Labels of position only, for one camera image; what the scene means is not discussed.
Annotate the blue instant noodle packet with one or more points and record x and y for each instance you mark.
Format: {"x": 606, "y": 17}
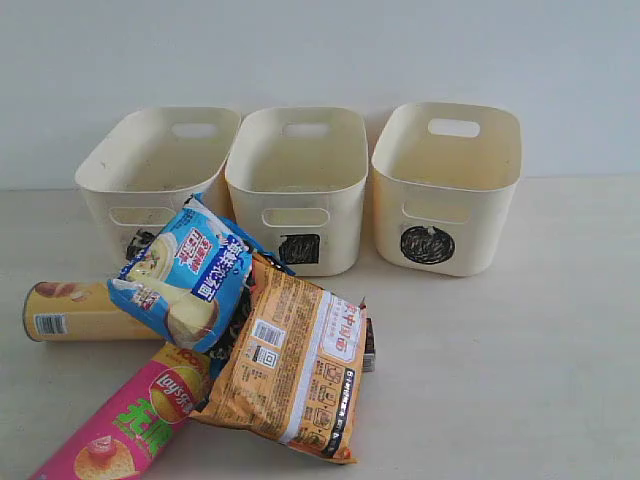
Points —
{"x": 191, "y": 284}

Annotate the orange instant noodle packet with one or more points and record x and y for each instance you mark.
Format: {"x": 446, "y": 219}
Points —
{"x": 294, "y": 373}

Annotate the cream bin square mark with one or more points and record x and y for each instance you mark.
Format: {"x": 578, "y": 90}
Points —
{"x": 296, "y": 178}

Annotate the pink Lay's chips can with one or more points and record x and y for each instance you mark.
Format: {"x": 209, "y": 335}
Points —
{"x": 123, "y": 438}

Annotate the cream bin triangle mark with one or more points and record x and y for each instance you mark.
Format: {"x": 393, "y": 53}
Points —
{"x": 139, "y": 176}

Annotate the cream bin circle mark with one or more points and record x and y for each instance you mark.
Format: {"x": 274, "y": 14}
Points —
{"x": 444, "y": 176}

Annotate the purple juice carton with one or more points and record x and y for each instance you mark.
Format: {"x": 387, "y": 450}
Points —
{"x": 369, "y": 357}

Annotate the yellow Lay's chips can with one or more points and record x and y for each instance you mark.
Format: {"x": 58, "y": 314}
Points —
{"x": 72, "y": 311}

